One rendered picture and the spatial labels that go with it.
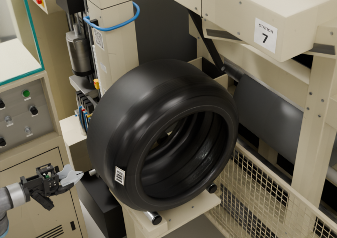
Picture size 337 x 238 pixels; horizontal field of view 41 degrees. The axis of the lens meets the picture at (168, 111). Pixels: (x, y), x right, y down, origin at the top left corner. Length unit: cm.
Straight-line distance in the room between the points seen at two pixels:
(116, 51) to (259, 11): 64
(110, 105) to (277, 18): 65
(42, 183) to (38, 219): 106
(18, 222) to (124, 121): 119
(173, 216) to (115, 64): 69
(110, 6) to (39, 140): 90
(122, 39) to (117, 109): 31
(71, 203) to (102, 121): 108
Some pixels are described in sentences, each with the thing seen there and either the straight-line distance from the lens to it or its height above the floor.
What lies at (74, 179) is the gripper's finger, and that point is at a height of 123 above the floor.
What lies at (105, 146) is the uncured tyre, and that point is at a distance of 159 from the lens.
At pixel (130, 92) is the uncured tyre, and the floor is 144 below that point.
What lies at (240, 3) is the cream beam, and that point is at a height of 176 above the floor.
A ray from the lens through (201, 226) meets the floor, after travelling 297.
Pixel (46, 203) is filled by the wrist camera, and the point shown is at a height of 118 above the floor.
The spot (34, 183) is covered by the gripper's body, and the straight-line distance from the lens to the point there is 155.
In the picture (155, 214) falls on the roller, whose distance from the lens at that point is 185.
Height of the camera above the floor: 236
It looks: 38 degrees down
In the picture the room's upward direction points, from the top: 4 degrees counter-clockwise
